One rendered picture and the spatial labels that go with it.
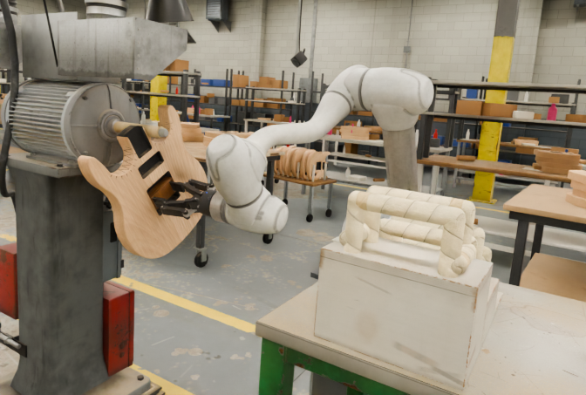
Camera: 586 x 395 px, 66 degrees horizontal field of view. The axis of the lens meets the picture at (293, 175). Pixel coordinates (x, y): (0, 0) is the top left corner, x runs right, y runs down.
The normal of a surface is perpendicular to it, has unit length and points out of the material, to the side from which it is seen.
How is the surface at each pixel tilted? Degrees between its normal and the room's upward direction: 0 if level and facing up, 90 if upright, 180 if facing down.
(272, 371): 90
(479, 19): 90
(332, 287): 90
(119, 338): 90
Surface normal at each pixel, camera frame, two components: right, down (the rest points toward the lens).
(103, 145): 0.81, 0.27
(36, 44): -0.51, 0.10
